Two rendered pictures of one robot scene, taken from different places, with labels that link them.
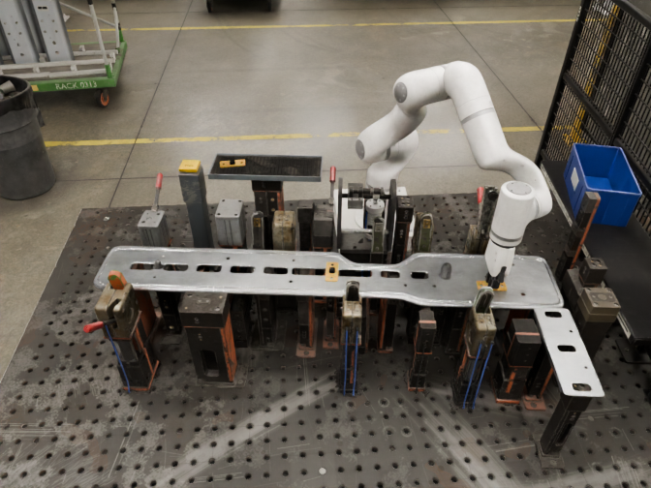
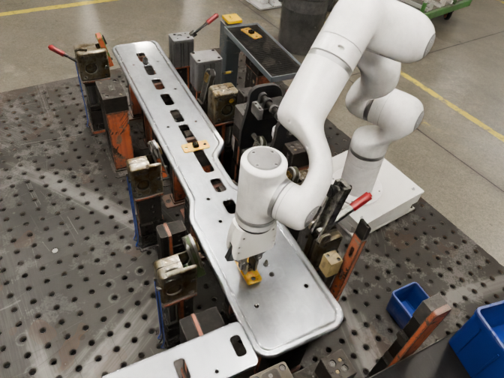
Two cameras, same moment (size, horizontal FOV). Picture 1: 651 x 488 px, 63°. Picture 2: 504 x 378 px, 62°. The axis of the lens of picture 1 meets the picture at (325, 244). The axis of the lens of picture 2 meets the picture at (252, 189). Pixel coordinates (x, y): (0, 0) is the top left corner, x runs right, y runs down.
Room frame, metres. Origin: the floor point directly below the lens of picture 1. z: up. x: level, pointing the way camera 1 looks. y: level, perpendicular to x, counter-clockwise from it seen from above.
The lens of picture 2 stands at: (0.79, -0.94, 1.83)
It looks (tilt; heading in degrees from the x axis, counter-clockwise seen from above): 45 degrees down; 56
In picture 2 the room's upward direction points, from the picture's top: 8 degrees clockwise
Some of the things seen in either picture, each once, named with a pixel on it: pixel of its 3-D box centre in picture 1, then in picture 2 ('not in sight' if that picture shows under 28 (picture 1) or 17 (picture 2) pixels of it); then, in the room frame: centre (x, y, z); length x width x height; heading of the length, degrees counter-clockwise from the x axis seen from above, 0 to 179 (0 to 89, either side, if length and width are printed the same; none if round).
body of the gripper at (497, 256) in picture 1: (501, 251); (253, 232); (1.12, -0.48, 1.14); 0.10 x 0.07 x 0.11; 178
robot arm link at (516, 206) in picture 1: (514, 208); (262, 185); (1.12, -0.49, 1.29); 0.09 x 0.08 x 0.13; 116
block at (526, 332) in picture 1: (514, 361); (202, 352); (0.98, -0.55, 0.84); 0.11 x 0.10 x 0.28; 178
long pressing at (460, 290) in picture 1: (325, 274); (190, 144); (1.18, 0.00, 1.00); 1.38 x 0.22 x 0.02; 88
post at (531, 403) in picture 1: (543, 365); not in sight; (0.96, -0.63, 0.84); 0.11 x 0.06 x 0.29; 178
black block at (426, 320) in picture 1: (421, 352); (172, 262); (1.00, -0.29, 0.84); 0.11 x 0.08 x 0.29; 178
